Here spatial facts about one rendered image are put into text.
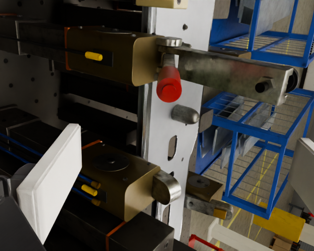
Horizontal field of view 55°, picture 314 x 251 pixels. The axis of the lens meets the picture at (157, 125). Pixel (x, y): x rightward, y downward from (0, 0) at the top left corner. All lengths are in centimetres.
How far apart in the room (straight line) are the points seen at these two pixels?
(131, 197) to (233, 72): 20
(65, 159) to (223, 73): 23
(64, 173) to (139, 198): 27
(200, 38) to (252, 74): 30
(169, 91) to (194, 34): 34
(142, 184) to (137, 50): 18
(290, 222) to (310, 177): 772
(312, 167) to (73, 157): 13
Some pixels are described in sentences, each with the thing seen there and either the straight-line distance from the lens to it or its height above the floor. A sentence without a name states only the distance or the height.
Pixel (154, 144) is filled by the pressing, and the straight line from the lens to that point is 55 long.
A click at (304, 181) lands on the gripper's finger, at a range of 19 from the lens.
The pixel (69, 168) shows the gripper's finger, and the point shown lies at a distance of 17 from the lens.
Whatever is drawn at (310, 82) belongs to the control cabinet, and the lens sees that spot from 864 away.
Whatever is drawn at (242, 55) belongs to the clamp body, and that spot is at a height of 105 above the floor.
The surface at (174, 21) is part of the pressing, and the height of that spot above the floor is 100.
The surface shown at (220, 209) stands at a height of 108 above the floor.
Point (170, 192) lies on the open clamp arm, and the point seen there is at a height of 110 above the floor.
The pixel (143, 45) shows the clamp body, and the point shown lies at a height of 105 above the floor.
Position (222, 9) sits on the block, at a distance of 73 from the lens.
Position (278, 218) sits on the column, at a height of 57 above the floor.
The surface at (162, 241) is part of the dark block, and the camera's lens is 42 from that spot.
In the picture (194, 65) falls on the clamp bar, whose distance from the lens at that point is 36.
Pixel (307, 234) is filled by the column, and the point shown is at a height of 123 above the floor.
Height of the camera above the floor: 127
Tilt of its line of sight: 31 degrees down
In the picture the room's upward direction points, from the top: 108 degrees clockwise
